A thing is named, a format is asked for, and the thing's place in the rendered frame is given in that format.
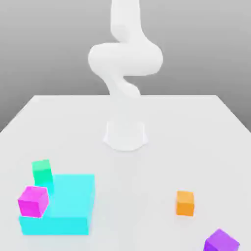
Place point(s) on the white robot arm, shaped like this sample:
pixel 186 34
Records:
pixel 125 58

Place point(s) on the small green cube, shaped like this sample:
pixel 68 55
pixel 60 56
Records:
pixel 42 173

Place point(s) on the small orange cube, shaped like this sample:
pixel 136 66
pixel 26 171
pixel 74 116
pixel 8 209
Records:
pixel 185 204

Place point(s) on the small magenta cube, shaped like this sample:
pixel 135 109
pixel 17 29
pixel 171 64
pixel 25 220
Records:
pixel 32 202

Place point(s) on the small purple cube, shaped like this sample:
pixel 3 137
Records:
pixel 220 241

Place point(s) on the large cyan box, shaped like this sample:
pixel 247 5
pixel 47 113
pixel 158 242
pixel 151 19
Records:
pixel 72 204

